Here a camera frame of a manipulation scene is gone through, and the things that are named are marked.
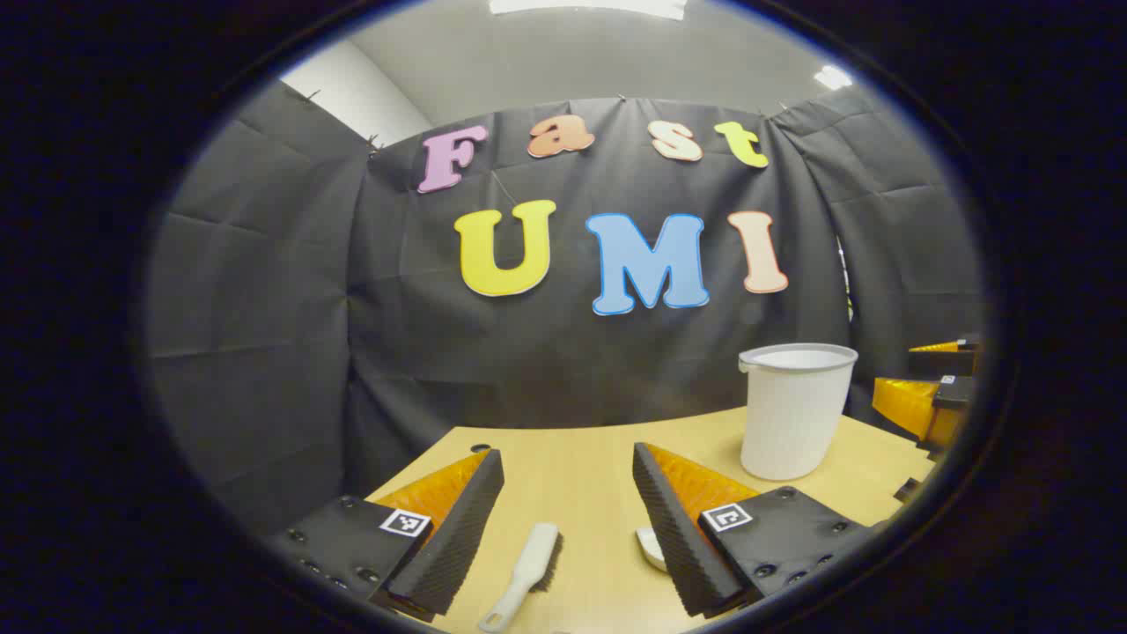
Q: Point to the ceiling light panel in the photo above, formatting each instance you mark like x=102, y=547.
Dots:
x=833, y=77
x=590, y=7

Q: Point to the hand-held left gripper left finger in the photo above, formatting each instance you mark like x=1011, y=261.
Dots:
x=458, y=537

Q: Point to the white plastic dustpan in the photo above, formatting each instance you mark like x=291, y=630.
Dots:
x=651, y=548

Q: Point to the white plastic garbage bin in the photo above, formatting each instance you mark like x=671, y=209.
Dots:
x=792, y=414

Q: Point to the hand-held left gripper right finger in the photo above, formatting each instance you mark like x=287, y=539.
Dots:
x=669, y=537

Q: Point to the black backdrop cloth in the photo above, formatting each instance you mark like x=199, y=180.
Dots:
x=546, y=361

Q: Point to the small white broom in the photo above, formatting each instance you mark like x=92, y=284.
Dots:
x=528, y=563

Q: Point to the light wooden desktop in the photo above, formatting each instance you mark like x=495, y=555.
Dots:
x=572, y=493

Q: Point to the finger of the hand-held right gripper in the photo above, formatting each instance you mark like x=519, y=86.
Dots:
x=946, y=359
x=916, y=405

